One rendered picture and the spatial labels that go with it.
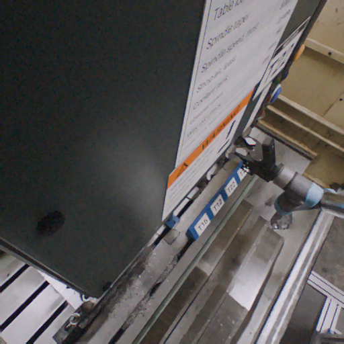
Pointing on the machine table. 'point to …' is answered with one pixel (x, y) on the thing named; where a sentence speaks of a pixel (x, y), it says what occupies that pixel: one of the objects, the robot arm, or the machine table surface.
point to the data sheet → (228, 61)
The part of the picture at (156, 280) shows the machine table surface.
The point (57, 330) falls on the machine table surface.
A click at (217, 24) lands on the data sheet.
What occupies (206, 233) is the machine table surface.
